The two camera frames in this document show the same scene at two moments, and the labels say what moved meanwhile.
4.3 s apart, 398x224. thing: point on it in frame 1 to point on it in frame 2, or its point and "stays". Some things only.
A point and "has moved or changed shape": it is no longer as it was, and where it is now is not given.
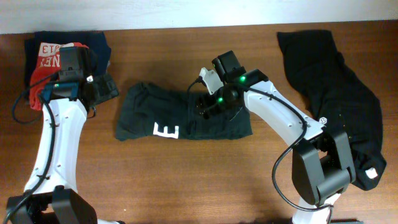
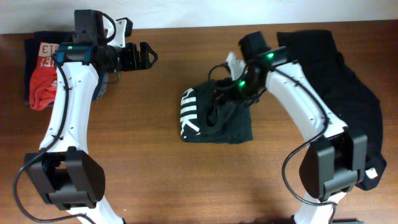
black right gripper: (208, 107) to (232, 93)
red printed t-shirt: (48, 63) stays
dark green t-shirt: (152, 111) has moved or changed shape
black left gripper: (106, 86) to (132, 61)
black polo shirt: (334, 95) stays
